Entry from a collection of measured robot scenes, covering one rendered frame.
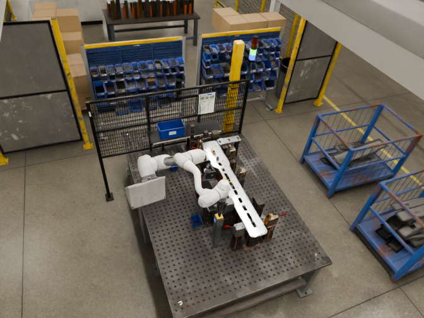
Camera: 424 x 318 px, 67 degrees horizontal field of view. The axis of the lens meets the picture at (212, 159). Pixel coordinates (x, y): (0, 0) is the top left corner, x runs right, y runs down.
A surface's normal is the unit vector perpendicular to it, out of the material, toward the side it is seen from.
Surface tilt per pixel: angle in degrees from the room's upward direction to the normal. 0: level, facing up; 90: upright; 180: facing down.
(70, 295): 0
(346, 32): 90
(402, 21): 90
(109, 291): 0
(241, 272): 0
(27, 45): 89
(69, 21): 90
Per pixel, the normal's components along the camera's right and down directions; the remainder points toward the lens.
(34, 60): 0.36, 0.67
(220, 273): 0.07, -0.72
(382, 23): -0.93, 0.21
